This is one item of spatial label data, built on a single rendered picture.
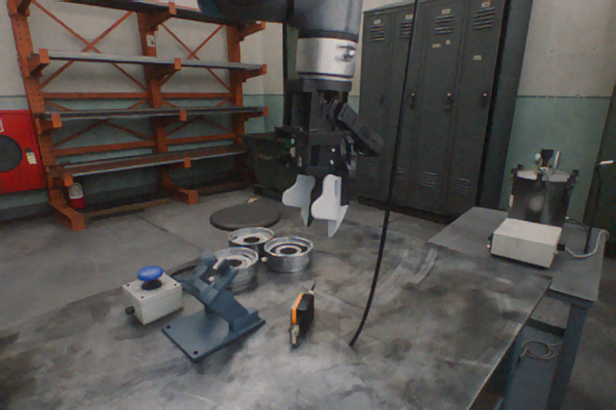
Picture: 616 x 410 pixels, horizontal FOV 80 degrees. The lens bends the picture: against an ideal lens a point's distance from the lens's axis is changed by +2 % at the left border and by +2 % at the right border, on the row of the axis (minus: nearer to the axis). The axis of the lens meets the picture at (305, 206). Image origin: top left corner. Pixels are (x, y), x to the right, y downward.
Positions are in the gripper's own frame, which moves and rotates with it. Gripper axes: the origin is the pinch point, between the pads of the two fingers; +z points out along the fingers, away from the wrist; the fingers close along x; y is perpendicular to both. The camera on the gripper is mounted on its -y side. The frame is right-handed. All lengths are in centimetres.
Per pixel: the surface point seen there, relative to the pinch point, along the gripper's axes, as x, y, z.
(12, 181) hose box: -370, 17, 80
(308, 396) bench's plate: 10.7, 10.6, 17.3
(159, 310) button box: -17.6, 18.2, 17.8
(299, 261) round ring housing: -14.5, -9.3, 15.1
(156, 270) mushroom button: -20.3, 17.4, 12.0
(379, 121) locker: -188, -259, 7
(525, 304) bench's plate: 20.5, -31.6, 14.6
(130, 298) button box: -21.5, 21.4, 16.5
